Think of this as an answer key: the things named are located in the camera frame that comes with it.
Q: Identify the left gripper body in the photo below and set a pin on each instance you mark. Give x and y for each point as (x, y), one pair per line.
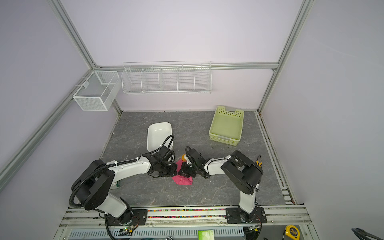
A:
(167, 170)

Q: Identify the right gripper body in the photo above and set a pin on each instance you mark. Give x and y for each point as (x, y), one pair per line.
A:
(189, 170)

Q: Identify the pink paper napkin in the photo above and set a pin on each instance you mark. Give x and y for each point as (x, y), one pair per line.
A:
(180, 180)

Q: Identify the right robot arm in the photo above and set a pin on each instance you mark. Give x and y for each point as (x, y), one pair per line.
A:
(244, 173)

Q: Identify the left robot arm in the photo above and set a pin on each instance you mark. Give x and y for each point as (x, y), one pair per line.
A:
(92, 190)

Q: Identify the white plastic tub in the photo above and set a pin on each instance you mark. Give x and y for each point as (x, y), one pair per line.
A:
(157, 133)

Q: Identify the tissue pack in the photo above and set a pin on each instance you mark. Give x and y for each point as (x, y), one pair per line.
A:
(115, 185)

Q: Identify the green plastic basket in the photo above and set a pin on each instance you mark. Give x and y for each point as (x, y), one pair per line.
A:
(227, 126)

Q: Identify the green box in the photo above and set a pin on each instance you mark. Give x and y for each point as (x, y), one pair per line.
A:
(206, 235)

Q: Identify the yellow blue tool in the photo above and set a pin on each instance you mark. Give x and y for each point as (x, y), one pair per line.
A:
(259, 161)

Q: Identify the white mesh box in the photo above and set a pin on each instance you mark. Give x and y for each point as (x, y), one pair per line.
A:
(98, 91)

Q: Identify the yellow tape measure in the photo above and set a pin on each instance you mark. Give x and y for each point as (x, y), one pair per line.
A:
(291, 232)

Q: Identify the white wire shelf basket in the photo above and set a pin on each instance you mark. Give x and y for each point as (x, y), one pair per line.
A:
(167, 77)

